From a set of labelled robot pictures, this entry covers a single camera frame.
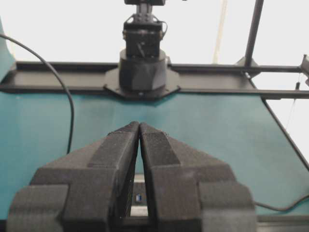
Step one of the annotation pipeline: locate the black USB cable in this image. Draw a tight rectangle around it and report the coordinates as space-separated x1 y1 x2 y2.
0 33 75 155

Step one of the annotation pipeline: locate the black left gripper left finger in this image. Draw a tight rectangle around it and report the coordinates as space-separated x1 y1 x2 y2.
6 121 139 232

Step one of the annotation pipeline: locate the black aluminium frame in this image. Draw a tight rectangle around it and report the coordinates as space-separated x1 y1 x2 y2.
0 0 309 170

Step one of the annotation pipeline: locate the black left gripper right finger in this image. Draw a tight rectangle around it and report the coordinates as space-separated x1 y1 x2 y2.
139 123 256 232

